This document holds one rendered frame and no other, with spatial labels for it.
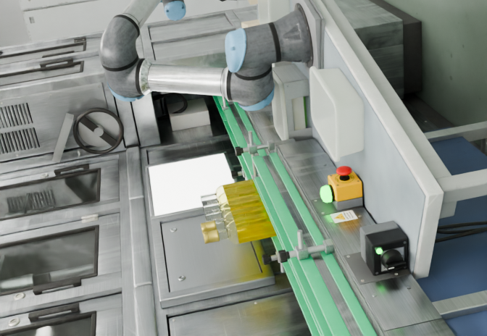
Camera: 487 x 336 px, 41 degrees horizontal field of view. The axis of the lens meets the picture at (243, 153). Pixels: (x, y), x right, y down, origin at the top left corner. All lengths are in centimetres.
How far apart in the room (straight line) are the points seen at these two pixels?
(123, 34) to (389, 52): 140
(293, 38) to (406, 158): 63
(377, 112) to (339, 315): 45
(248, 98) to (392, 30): 120
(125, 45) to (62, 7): 357
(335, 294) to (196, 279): 65
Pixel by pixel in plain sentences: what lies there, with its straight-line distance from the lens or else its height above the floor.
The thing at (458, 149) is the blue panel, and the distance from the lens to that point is 203.
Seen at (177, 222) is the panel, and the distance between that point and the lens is 228.
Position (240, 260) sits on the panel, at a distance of 204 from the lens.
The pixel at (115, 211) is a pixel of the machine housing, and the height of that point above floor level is 145.
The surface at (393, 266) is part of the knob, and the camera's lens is 143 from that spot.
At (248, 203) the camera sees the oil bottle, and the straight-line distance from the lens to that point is 202.
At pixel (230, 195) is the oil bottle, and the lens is 207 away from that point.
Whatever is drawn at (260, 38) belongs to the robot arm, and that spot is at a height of 90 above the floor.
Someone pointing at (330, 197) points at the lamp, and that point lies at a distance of 168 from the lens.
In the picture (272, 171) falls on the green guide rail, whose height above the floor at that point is 93.
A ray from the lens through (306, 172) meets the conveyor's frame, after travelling 189.
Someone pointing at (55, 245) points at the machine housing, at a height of 166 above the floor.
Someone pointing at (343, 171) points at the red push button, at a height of 80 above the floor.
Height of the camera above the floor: 122
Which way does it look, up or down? 6 degrees down
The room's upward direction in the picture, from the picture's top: 101 degrees counter-clockwise
